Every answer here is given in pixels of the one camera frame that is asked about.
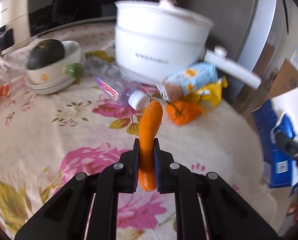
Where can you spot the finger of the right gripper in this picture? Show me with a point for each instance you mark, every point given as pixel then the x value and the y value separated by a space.
pixel 287 145

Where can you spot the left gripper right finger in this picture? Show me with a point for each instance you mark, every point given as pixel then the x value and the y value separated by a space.
pixel 206 206

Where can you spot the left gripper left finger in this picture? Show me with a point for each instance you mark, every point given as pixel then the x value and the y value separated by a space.
pixel 86 207

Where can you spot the torn blue toothpaste box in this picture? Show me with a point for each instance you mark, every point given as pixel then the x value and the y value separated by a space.
pixel 276 121

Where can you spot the long orange peel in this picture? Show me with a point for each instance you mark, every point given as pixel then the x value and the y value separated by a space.
pixel 149 126

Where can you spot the cream kitchen appliance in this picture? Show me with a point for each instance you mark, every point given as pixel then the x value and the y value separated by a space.
pixel 6 25

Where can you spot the upper cardboard box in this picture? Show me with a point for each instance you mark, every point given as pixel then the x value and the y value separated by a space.
pixel 286 80

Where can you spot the floral tablecloth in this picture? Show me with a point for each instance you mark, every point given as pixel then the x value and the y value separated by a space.
pixel 46 139

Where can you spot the yellow snack wrapper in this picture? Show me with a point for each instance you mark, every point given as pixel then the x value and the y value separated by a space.
pixel 211 93

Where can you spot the orange peel piece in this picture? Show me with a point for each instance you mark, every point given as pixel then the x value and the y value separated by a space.
pixel 184 112

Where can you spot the light blue snack packet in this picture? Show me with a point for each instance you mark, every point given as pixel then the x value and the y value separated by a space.
pixel 187 81

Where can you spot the white plate under bowl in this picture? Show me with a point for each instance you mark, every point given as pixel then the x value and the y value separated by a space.
pixel 53 87

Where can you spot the clear plastic bottle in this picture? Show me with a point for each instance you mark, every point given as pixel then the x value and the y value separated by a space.
pixel 109 78

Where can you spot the grey refrigerator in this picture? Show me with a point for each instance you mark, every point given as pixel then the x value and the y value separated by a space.
pixel 241 27

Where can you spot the dark green squash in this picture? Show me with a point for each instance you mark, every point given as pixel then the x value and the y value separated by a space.
pixel 45 53

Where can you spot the white electric cooking pot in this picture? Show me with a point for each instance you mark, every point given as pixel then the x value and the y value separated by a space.
pixel 154 40

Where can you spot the white bowl with green handle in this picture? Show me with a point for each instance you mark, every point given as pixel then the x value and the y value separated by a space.
pixel 55 72

